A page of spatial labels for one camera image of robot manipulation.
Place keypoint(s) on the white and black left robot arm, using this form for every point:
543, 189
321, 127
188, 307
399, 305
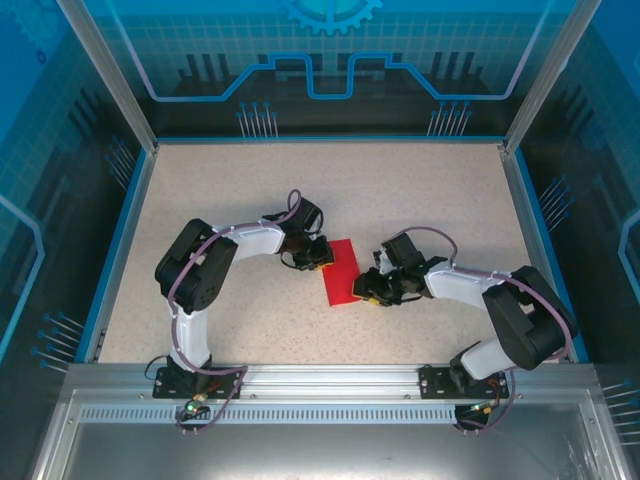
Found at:
255, 242

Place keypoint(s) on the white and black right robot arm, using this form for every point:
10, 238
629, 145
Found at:
460, 286

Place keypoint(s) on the steel sheet panel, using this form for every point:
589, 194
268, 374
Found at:
325, 455

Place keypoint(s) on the aluminium mounting rail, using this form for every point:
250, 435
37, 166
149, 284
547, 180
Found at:
330, 380

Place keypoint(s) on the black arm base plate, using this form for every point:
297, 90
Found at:
432, 382
167, 387

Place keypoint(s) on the blue and silver side rail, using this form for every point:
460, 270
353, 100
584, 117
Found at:
542, 250
118, 250

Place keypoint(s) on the aluminium frame post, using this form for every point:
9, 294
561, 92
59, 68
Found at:
550, 75
110, 75

